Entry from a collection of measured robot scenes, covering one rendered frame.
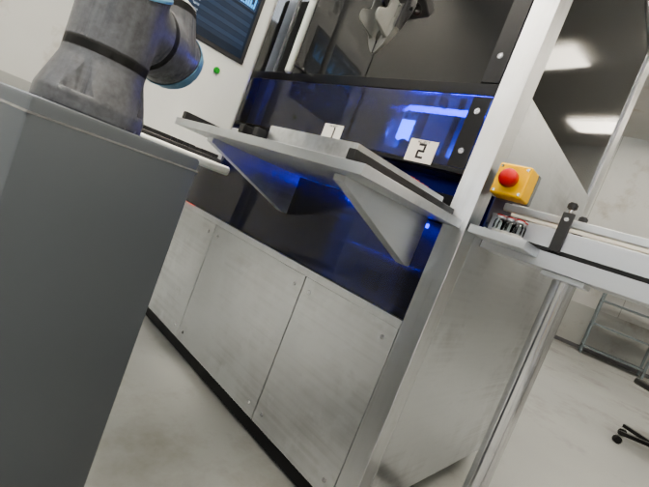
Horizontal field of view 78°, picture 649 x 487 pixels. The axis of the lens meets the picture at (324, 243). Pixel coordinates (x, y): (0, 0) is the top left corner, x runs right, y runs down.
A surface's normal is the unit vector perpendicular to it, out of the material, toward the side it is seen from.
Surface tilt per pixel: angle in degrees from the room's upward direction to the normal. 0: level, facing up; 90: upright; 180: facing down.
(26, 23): 90
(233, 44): 90
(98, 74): 72
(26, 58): 90
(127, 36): 90
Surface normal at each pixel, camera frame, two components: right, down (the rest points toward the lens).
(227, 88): 0.56, 0.28
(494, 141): -0.65, -0.18
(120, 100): 0.85, 0.05
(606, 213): -0.49, -0.11
